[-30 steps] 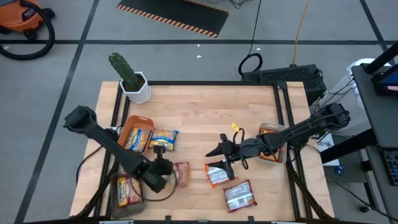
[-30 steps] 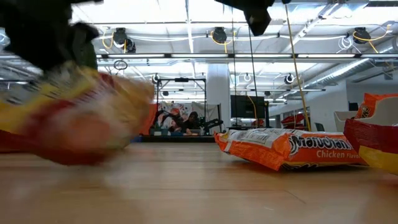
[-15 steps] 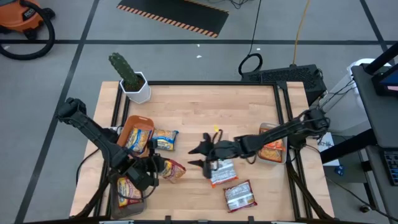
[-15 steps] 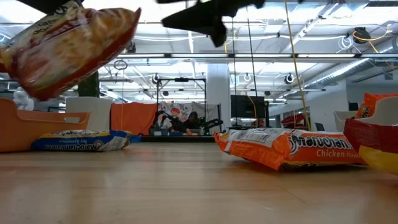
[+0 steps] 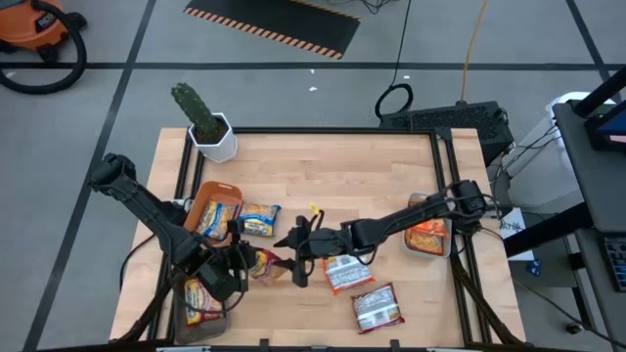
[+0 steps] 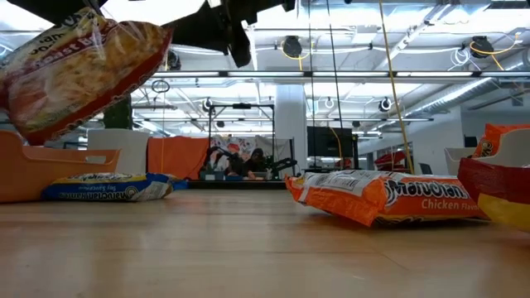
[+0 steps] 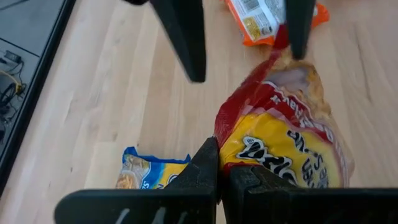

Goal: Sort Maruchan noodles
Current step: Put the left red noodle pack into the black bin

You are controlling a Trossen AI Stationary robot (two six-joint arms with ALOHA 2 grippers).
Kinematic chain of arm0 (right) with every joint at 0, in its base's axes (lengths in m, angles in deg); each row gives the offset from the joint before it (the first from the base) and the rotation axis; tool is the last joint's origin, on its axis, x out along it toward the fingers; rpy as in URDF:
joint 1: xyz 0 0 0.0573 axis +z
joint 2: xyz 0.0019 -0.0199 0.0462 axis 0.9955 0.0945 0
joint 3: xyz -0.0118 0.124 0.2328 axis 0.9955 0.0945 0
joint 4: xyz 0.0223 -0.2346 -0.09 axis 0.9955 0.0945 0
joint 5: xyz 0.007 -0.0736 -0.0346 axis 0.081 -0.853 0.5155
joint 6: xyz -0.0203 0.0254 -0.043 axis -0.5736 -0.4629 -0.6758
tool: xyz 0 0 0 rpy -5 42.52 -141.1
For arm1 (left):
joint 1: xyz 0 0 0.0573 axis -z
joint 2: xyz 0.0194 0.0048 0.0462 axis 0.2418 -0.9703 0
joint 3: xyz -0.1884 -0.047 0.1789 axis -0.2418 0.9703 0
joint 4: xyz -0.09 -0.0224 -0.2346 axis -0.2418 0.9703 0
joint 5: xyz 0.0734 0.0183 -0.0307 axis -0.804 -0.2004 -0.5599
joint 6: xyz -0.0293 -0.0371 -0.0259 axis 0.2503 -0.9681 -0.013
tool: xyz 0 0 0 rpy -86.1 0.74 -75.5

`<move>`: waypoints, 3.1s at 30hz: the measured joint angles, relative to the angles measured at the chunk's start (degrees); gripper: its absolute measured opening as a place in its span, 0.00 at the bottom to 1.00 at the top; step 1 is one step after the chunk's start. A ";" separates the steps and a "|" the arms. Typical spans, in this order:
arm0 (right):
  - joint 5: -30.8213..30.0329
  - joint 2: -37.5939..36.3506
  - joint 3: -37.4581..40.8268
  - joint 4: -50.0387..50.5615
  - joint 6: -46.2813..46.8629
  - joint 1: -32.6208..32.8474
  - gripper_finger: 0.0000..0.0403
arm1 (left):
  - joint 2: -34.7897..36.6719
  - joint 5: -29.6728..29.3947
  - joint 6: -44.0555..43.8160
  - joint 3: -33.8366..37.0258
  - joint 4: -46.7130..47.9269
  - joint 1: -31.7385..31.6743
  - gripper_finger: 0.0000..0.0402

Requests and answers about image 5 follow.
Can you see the black aluminium table frame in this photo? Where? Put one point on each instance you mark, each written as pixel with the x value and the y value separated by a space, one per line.
pixel 318 130

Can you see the black desk monitor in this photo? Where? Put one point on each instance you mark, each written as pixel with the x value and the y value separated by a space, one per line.
pixel 613 132

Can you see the orange vacuum cleaner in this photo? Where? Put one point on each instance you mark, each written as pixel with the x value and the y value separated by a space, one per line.
pixel 82 51

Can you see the grey desk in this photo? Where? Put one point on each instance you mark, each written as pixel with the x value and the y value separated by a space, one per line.
pixel 606 195

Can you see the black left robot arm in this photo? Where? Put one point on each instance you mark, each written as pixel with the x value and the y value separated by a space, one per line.
pixel 147 210

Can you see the black diagonal frame bar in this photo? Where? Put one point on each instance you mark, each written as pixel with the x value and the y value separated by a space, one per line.
pixel 599 90

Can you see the dark grey plastic bin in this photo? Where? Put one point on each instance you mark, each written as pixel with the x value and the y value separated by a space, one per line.
pixel 195 335

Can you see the black keyboard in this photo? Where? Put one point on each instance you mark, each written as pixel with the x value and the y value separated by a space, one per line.
pixel 617 264

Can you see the black hazard-striped floor mat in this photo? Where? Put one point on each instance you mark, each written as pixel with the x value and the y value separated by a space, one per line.
pixel 274 22

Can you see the black computer case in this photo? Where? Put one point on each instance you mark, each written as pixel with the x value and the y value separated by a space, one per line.
pixel 455 119

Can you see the black caster wheel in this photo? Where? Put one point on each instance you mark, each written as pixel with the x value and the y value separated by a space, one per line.
pixel 573 327

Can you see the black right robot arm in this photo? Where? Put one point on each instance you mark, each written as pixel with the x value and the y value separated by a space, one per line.
pixel 406 220

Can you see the small blue object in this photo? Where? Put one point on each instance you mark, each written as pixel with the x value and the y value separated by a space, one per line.
pixel 534 267

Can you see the orange shop vacuum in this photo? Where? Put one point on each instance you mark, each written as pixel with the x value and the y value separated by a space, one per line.
pixel 29 27

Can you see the red Maruchan ramen pack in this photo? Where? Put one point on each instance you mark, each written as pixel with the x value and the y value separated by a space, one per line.
pixel 268 268
pixel 376 308
pixel 198 298

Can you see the white plastic bin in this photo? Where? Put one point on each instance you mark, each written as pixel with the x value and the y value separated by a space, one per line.
pixel 425 255

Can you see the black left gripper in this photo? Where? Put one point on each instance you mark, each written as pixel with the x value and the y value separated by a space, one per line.
pixel 225 274

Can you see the white hexagonal plant pot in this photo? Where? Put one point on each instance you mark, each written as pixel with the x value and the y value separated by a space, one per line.
pixel 220 151

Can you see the orange plastic bin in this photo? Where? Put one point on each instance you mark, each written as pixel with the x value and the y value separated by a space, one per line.
pixel 220 190

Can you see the yellow tag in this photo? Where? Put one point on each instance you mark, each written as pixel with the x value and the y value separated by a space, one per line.
pixel 314 209

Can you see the black desk leg bar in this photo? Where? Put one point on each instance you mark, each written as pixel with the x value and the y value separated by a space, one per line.
pixel 533 235

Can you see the white paper sheet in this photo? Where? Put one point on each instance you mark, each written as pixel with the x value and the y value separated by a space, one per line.
pixel 517 230

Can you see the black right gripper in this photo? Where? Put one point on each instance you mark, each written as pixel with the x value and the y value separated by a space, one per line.
pixel 323 242

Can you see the white container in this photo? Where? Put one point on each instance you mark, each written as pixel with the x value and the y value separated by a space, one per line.
pixel 567 98

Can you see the green cactus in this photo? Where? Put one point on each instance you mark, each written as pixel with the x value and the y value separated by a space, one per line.
pixel 195 110

